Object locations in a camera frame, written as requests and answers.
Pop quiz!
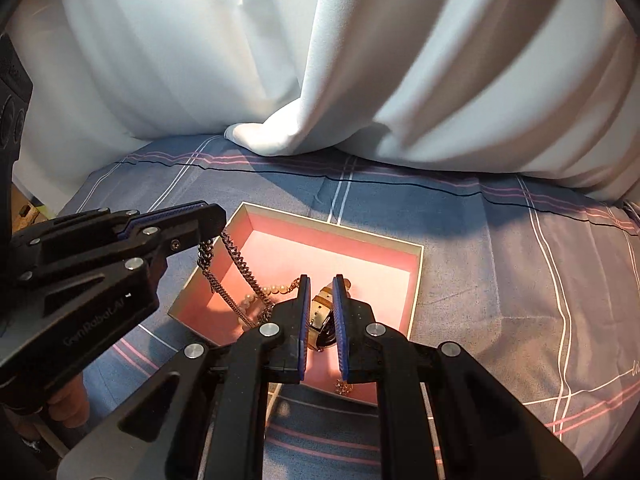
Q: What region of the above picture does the gold wrist watch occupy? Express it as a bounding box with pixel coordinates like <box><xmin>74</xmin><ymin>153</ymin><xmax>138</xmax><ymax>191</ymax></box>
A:
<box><xmin>307</xmin><ymin>280</ymin><xmax>353</xmax><ymax>353</ymax></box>

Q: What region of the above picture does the pearl bracelet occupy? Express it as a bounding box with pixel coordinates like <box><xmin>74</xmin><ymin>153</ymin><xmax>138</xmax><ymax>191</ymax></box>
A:
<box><xmin>240</xmin><ymin>282</ymin><xmax>301</xmax><ymax>332</ymax></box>

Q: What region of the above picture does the white curtain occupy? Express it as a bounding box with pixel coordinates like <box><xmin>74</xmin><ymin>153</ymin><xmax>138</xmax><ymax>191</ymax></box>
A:
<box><xmin>10</xmin><ymin>0</ymin><xmax>640</xmax><ymax>204</ymax></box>

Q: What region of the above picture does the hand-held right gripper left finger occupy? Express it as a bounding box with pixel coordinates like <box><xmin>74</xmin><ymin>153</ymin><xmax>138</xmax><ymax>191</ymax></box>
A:
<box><xmin>57</xmin><ymin>274</ymin><xmax>312</xmax><ymax>480</ymax></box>

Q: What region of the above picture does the dark metal chain necklace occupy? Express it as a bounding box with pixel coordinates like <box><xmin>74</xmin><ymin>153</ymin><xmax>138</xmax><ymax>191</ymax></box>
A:
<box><xmin>197</xmin><ymin>230</ymin><xmax>276</xmax><ymax>333</ymax></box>

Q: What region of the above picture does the person's left hand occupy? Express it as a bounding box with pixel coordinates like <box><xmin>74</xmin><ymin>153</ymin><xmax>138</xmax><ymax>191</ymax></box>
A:
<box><xmin>47</xmin><ymin>375</ymin><xmax>93</xmax><ymax>428</ymax></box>

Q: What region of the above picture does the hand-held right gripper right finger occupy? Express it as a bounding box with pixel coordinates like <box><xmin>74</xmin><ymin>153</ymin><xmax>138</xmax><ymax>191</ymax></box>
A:
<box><xmin>332</xmin><ymin>274</ymin><xmax>583</xmax><ymax>480</ymax></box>

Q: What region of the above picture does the pink lined jewelry box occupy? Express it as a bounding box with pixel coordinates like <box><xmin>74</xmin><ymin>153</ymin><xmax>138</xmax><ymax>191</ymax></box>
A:
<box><xmin>167</xmin><ymin>201</ymin><xmax>425</xmax><ymax>407</ymax></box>

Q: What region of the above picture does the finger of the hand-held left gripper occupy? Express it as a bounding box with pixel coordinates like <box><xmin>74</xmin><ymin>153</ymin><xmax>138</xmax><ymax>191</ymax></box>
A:
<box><xmin>14</xmin><ymin>204</ymin><xmax>229</xmax><ymax>288</ymax></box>
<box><xmin>11</xmin><ymin>201</ymin><xmax>210</xmax><ymax>257</ymax></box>

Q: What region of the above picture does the blue plaid bed sheet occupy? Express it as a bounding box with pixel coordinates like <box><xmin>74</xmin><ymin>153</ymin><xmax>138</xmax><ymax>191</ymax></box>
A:
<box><xmin>50</xmin><ymin>132</ymin><xmax>640</xmax><ymax>480</ymax></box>

